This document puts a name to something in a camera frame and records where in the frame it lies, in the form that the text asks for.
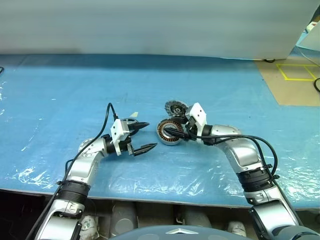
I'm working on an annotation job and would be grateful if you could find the motor housing with copper windings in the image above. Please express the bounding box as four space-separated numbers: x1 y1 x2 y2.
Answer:
156 119 183 147

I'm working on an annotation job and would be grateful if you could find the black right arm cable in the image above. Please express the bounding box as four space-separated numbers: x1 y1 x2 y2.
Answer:
192 133 305 226

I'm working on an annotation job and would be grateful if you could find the pale blue sheet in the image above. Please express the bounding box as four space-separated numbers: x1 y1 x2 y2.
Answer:
295 21 320 51

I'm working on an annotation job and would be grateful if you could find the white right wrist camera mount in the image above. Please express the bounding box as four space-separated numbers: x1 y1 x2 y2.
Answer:
185 102 208 139

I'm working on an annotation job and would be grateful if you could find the grey robot torso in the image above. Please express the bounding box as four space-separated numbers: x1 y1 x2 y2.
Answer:
107 224 227 240

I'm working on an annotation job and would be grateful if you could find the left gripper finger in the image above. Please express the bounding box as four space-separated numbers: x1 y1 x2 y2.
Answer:
129 121 151 135
131 142 158 157

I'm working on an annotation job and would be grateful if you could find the silver motor lid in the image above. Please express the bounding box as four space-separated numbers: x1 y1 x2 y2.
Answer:
124 116 140 126

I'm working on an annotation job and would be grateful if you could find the grey rounded shape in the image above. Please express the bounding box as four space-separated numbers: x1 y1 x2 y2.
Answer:
111 203 138 236
178 208 213 228

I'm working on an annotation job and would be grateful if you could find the white backdrop board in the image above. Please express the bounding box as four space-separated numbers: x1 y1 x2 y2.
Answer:
0 0 320 61

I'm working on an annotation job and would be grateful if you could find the silver spoked rotor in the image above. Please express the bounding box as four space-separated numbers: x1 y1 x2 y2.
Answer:
164 99 189 118

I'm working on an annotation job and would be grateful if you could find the blue plastic table cover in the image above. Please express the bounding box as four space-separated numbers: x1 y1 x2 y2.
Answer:
0 53 320 208

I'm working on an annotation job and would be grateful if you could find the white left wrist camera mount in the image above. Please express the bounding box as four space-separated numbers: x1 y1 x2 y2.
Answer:
110 119 132 156

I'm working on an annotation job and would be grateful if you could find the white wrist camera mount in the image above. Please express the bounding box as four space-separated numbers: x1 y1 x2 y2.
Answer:
185 102 208 139
110 119 132 156

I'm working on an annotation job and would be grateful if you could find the white shoe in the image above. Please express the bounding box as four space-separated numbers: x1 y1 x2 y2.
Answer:
81 214 100 238
226 221 248 237

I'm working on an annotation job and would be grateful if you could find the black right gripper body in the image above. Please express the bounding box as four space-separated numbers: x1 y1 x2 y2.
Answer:
184 116 199 141

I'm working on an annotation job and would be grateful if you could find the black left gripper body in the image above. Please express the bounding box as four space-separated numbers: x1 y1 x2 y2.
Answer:
121 124 135 157

